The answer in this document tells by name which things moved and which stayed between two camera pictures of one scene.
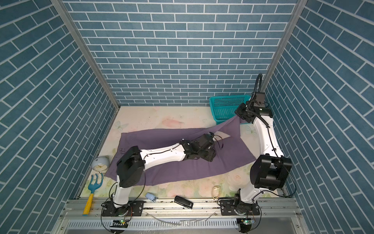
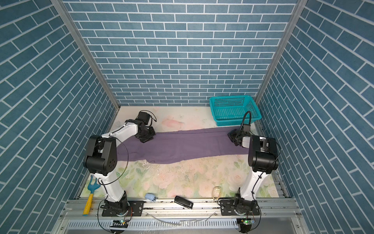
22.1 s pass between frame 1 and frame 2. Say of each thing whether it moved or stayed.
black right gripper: moved
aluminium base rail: stayed
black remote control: stayed
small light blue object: stayed
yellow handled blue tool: stayed
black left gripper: moved
